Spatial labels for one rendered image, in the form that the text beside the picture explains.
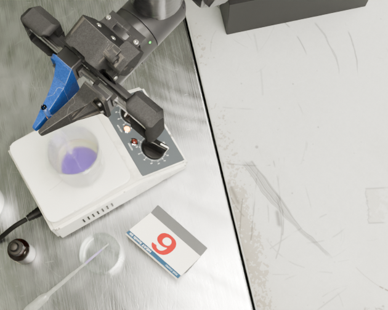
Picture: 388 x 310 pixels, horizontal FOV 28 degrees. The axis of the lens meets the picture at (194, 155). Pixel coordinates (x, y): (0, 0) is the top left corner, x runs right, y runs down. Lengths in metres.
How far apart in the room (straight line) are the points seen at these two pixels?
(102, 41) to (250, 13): 0.37
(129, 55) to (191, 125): 0.34
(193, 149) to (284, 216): 0.16
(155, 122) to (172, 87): 0.32
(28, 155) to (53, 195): 0.06
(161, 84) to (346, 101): 0.26
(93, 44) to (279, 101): 0.41
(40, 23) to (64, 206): 0.26
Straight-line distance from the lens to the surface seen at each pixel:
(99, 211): 1.02
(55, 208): 0.98
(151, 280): 1.04
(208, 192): 1.06
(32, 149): 1.00
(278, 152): 1.08
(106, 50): 0.76
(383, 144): 1.11
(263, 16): 1.11
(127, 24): 0.82
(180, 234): 1.05
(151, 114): 0.78
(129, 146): 1.01
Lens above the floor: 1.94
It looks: 75 degrees down
